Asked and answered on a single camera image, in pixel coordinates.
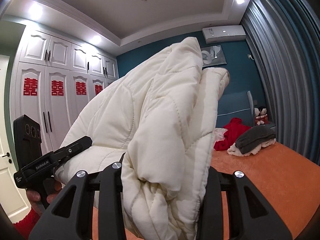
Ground cream quilted jacket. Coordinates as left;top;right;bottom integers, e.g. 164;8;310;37
55;37;229;239

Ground red sleeve forearm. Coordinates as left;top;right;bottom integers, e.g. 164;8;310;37
13;208;40;239

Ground left hand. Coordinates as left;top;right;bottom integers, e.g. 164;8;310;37
26;179;62;216

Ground white room door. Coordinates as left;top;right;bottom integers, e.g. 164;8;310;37
0;55;30;223

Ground black phone on gripper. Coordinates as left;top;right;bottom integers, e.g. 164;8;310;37
13;115;42;170

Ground orange plush bed cover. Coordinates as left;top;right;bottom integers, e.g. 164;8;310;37
211;142;319;239

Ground cream fluffy garment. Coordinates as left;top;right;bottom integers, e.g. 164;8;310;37
227;139;276;157

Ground dark grey folded garment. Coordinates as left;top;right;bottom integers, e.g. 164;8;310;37
235;125;276;149

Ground pink lace blanket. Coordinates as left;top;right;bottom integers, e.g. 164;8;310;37
213;128;228;144

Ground red garment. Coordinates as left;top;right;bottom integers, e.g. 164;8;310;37
214;118;251;151

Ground white panelled wardrobe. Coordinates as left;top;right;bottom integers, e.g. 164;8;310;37
10;27;119;153

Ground red-white wedding dolls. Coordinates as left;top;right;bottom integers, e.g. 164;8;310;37
254;107;268;126

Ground blue upholstered headboard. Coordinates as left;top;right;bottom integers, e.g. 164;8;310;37
216;90;254;128

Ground blue-grey pleated curtain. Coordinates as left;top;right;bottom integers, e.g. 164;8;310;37
241;0;319;164

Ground framed grey wall picture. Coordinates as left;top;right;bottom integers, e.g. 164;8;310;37
201;45;227;68

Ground white wall air conditioner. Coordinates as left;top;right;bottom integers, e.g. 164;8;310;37
202;25;246;44

